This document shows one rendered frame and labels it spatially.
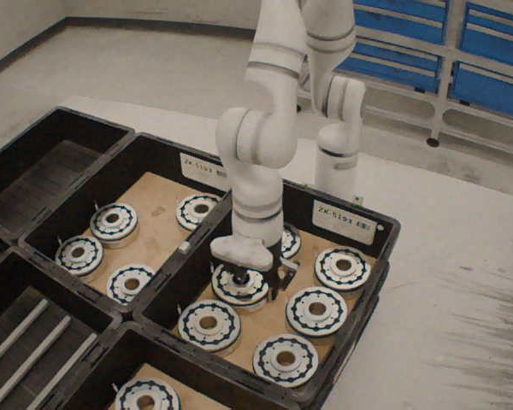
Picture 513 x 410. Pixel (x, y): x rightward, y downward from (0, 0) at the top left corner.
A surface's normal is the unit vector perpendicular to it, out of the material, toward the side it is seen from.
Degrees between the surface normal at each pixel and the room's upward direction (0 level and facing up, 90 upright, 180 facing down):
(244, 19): 90
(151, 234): 0
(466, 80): 90
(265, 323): 0
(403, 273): 0
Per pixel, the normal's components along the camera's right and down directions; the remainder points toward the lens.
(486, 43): -0.37, 0.63
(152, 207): -0.01, -0.73
